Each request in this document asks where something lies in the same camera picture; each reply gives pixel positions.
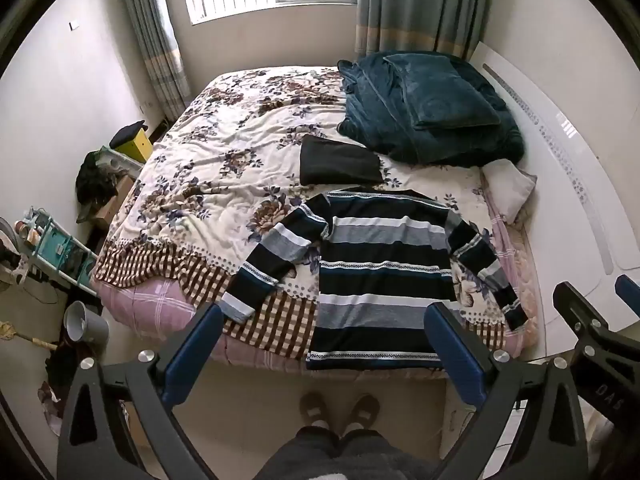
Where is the black hat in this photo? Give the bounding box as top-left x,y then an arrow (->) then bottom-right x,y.
109,120 -> 146,150

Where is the person's left leg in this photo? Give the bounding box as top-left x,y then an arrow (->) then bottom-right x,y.
260,427 -> 342,480

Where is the person's leg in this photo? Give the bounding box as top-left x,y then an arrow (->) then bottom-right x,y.
260,427 -> 342,480
339,430 -> 437,480

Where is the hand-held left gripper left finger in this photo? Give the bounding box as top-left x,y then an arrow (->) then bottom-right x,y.
56,303 -> 226,480

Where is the person's right leg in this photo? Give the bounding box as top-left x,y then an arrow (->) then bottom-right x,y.
339,430 -> 437,480

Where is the pale green crate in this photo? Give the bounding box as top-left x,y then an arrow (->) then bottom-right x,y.
96,146 -> 147,173

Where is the grey-green curtain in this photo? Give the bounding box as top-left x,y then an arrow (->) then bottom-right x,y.
354,0 -> 497,61
117,0 -> 192,122

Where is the cardboard box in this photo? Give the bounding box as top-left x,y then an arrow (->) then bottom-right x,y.
90,175 -> 136,232

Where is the brown slipper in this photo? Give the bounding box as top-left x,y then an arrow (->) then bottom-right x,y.
344,394 -> 382,434
299,392 -> 332,432

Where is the dark cloth on floor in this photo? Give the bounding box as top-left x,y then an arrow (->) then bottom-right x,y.
44,344 -> 78,403

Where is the black folded garment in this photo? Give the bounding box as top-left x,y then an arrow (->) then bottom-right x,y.
300,135 -> 383,187

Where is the grey bucket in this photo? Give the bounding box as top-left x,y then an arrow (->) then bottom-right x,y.
62,300 -> 110,349

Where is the pile of dark clothes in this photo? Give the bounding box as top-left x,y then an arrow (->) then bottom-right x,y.
75,150 -> 121,222

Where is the white headboard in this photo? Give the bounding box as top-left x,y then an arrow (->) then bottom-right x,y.
470,40 -> 640,358

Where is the floral bedspread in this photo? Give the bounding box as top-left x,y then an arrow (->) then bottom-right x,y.
92,65 -> 526,361

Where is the white pillow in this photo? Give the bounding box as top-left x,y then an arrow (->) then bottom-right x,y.
481,159 -> 538,223

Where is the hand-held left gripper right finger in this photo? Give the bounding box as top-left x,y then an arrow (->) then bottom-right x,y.
424,302 -> 589,480

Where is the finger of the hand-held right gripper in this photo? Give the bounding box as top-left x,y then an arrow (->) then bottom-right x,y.
552,281 -> 609,357
615,274 -> 640,312

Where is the teal storage cart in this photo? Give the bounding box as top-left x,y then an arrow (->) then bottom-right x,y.
15,206 -> 99,297

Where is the yellow box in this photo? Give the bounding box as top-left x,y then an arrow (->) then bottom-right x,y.
117,127 -> 154,164

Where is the striped knit sweater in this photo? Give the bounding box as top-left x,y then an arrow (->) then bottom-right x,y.
220,186 -> 530,372

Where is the teal plush blanket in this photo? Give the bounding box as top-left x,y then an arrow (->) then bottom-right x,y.
336,51 -> 525,167

